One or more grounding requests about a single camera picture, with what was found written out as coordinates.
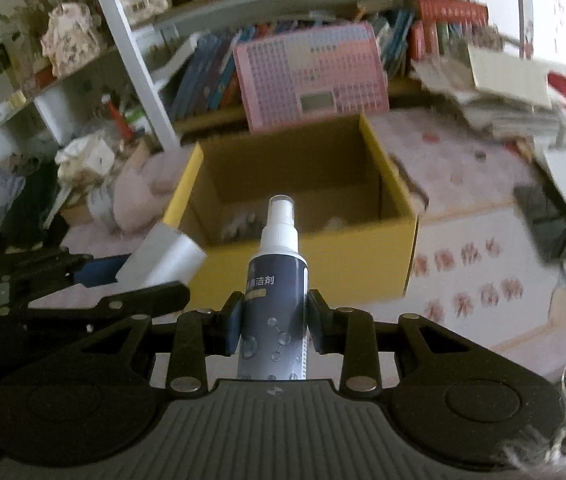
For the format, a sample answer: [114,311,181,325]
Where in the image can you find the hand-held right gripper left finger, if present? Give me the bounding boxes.
[70,290,244,396]

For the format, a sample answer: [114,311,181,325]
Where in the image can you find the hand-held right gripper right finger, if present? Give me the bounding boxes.
[307,289,489,396]

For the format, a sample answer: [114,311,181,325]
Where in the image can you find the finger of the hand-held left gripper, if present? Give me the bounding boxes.
[0,247,131,292]
[0,282,191,333]

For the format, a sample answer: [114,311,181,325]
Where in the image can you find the dark spray bottle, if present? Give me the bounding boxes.
[237,194,310,382]

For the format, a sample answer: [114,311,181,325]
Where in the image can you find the small white red box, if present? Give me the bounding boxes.
[114,224,208,291]

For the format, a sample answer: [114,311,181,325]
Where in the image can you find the yellow cardboard box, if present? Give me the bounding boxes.
[161,112,420,306]

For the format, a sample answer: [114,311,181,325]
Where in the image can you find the pile of dark clothes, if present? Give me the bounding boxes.
[8,160,66,246]

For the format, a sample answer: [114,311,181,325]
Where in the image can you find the floral tissue pack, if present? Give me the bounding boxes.
[55,135,116,191]

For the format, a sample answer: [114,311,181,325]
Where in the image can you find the white printed paper sheet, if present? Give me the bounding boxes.
[405,205,566,353]

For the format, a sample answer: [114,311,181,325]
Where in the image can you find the white bookshelf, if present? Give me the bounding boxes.
[0,0,536,171]

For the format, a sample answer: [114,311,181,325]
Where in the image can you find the floral cloth bag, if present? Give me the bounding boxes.
[42,2,101,78]

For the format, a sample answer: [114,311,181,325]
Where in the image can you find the black phone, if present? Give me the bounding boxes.
[513,185,566,263]

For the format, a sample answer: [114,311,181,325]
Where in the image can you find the pink learning tablet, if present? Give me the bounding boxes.
[233,22,390,133]

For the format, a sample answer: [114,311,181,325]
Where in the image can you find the stack of papers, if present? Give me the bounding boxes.
[413,42,566,147]

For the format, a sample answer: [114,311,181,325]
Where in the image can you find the red book box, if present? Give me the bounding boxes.
[410,0,490,60]

